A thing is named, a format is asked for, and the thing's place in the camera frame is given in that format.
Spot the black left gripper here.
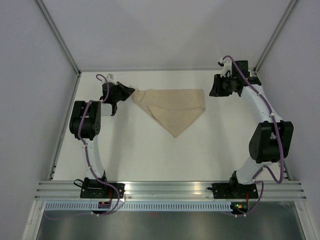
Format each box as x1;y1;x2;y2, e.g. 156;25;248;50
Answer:
113;82;136;103

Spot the beige cloth napkin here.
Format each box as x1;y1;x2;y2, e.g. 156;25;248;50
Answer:
132;89;206;138

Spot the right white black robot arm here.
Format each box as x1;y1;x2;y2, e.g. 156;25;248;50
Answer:
208;55;294;200

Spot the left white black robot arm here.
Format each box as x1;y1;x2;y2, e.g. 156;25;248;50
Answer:
69;81;135;200

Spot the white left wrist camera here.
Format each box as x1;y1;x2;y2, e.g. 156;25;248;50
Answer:
106;73;114;81

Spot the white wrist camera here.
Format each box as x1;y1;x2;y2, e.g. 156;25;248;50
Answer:
218;58;232;76
106;73;114;81

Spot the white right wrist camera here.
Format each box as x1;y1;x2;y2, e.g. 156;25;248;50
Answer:
218;58;232;76

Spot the left aluminium side rail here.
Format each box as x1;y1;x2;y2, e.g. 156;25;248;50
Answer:
46;71;82;181

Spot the aluminium side rail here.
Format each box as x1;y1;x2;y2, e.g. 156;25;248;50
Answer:
46;71;82;181
248;76;294;184

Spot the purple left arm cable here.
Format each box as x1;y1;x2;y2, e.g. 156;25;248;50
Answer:
44;73;121;220

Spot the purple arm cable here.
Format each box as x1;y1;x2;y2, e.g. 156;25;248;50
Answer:
44;73;121;220
222;55;286;218

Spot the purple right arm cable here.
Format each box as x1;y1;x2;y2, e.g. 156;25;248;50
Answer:
222;55;286;218

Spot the right aluminium side rail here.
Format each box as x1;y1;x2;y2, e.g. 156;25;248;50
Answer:
248;76;294;184

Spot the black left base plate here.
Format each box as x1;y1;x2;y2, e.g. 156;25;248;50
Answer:
80;183;125;199

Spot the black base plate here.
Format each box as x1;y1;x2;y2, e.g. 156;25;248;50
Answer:
80;183;125;199
206;183;259;200

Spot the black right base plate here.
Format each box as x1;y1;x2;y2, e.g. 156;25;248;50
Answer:
206;183;259;200

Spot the right aluminium frame post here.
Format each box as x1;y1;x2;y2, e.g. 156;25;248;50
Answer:
252;0;300;75

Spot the aluminium frame post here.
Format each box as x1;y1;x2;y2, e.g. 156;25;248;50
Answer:
252;0;300;75
34;0;81;76

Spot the left aluminium frame post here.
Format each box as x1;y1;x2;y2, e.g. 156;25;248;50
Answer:
34;0;81;76

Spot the aluminium front mounting rail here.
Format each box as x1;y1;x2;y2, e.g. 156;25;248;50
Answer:
33;180;307;202

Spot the white slotted cable duct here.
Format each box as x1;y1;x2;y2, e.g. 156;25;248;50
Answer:
45;200;232;212

